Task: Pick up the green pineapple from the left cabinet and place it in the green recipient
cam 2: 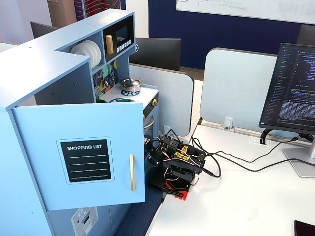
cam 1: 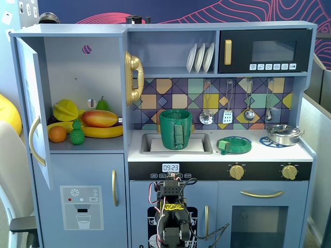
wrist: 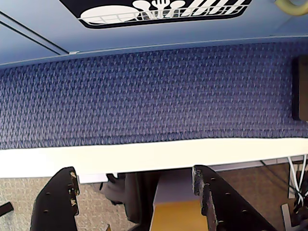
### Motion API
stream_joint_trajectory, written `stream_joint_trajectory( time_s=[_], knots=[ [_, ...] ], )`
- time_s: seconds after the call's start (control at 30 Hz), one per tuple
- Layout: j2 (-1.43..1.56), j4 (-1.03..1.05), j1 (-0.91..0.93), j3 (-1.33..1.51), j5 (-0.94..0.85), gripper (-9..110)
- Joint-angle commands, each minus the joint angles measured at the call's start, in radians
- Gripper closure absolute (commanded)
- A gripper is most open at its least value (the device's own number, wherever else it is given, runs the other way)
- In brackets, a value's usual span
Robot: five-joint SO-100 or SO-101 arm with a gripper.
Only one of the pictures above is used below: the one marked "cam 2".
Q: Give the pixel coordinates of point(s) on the silver monitor stand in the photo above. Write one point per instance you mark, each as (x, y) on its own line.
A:
(304, 162)

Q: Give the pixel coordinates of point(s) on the blue toy kitchen cabinet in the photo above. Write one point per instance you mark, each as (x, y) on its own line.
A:
(37, 56)

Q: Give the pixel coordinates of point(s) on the blue shopping list cabinet door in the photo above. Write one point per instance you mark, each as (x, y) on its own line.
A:
(37, 172)

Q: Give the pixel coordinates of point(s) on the grey divider clamp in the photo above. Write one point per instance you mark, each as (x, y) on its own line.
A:
(228, 124)
(166, 129)

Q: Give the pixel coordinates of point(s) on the banner with red lines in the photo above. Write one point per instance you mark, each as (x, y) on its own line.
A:
(98, 6)

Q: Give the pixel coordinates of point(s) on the green recipient bowl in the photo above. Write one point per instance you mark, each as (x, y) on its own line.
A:
(129, 100)

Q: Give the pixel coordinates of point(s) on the red robot base clamp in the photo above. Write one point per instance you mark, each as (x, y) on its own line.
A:
(180, 190)

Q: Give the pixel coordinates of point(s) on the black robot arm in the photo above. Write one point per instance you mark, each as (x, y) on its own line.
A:
(182, 159)

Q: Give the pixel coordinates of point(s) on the white toy plate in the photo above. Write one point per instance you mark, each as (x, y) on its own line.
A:
(79, 49)
(94, 55)

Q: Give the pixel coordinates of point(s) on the stack of white plates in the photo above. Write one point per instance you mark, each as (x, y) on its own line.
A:
(99, 54)

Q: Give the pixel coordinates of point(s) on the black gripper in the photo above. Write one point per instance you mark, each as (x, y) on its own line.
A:
(150, 149)

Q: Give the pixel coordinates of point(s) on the dark flat device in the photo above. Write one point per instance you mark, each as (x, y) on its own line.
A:
(305, 228)

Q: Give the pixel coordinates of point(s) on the monitor showing code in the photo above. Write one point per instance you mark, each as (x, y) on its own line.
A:
(290, 93)

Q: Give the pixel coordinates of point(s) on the gold stove knob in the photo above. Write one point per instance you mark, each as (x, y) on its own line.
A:
(154, 102)

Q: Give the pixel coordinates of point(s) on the whiteboard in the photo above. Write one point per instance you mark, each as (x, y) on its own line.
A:
(246, 7)

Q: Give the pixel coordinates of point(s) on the black background monitor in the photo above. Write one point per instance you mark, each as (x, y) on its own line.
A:
(41, 29)
(306, 34)
(157, 52)

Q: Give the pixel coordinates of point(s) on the grey desk divider panel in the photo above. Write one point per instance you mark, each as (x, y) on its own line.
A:
(236, 86)
(169, 98)

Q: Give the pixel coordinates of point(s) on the silver toy pot with lid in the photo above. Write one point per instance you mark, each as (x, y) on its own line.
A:
(131, 84)

